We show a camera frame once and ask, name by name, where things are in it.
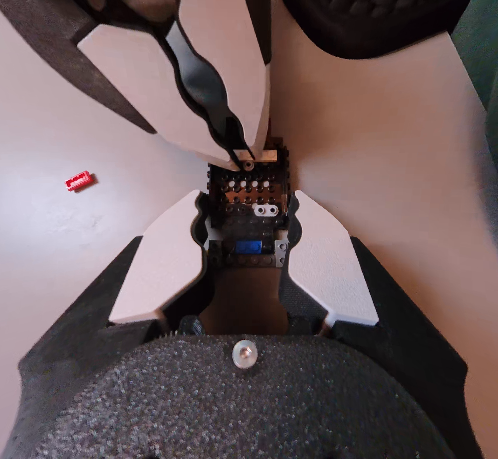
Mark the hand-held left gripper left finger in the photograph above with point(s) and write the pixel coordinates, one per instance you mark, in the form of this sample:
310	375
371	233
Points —
159	272

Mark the small red lego piece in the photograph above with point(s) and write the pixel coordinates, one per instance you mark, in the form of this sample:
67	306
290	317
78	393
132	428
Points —
79	181

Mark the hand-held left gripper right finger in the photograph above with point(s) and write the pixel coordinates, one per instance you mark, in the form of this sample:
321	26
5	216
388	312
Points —
331	272

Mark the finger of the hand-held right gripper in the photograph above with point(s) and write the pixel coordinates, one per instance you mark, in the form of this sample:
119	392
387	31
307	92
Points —
148	77
229	39

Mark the black lego car chassis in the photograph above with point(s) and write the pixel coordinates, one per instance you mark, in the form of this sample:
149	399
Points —
249	225

